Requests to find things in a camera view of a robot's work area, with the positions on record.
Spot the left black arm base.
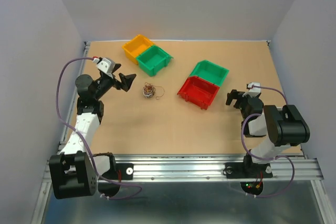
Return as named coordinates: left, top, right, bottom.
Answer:
left=102, top=163, right=134, bottom=180

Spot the green plastic bin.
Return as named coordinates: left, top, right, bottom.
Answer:
left=137, top=46, right=173, bottom=77
left=190, top=60, right=229, bottom=87

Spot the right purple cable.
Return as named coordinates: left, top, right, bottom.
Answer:
left=241, top=86, right=295, bottom=198

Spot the aluminium front rail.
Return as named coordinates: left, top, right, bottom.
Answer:
left=114, top=154, right=324, bottom=184

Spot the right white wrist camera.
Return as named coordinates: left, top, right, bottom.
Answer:
left=244, top=82, right=261, bottom=97

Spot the yellow plastic bin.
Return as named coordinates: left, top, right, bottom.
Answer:
left=122, top=34, right=154, bottom=65

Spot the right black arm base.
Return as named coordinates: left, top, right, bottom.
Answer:
left=223, top=162, right=273, bottom=179

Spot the wire bundle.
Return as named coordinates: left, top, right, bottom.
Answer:
left=142, top=82, right=165, bottom=100

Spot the aluminium rail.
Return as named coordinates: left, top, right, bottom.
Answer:
left=114, top=154, right=324, bottom=184
left=58, top=41, right=90, bottom=149

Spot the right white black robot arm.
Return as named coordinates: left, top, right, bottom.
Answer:
left=223, top=89, right=310, bottom=179

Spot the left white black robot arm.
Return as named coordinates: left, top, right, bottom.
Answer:
left=49, top=58, right=136, bottom=199

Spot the red plastic bin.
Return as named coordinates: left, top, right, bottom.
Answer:
left=177, top=76, right=220, bottom=110

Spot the aluminium left side rail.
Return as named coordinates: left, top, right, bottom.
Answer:
left=58, top=41, right=90, bottom=149

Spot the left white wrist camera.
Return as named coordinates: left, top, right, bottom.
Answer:
left=92, top=57, right=116, bottom=74

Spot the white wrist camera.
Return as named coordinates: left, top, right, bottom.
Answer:
left=244, top=82, right=261, bottom=97
left=92, top=57, right=116, bottom=74

